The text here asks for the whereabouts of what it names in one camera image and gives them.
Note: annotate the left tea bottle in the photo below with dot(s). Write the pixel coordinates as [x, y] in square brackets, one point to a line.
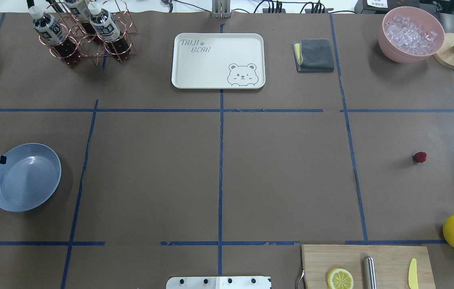
[54, 35]

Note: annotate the yellow plastic knife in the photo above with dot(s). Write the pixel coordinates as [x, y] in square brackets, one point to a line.
[412, 274]

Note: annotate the grey folded cloth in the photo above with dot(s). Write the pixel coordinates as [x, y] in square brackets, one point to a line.
[317, 56]

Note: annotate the red strawberry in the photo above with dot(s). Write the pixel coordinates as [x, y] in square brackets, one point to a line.
[420, 157]

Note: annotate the rear tea bottle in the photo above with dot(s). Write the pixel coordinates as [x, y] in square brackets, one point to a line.
[79, 10]

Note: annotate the copper wire bottle rack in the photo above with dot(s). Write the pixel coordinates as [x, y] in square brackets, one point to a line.
[90, 49]

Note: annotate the tea bottle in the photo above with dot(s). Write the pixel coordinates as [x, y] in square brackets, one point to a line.
[108, 31]
[54, 35]
[79, 10]

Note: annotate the grey metal post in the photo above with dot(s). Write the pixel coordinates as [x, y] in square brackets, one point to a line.
[221, 9]

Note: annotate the right tea bottle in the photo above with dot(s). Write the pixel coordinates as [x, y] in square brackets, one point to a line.
[108, 31]

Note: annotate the wooden cutting board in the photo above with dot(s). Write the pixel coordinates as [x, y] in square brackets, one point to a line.
[391, 264]

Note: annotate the cream bear tray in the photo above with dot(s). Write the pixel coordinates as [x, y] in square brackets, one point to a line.
[218, 61]

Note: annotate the metal board hook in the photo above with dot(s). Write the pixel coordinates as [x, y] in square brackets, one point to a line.
[299, 284]

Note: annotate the lemon half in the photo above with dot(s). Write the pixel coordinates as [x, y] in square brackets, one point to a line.
[339, 278]

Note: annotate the yellow sponge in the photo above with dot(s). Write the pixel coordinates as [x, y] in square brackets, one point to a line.
[297, 52]

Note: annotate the blue round plate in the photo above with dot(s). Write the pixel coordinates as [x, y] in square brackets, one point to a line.
[29, 177]

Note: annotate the steel knife handle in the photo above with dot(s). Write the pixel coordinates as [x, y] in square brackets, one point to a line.
[369, 272]

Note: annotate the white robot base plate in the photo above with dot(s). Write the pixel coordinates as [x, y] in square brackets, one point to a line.
[220, 282]

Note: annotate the pink bowl with ice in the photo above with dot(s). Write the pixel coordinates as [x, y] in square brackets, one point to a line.
[409, 34]

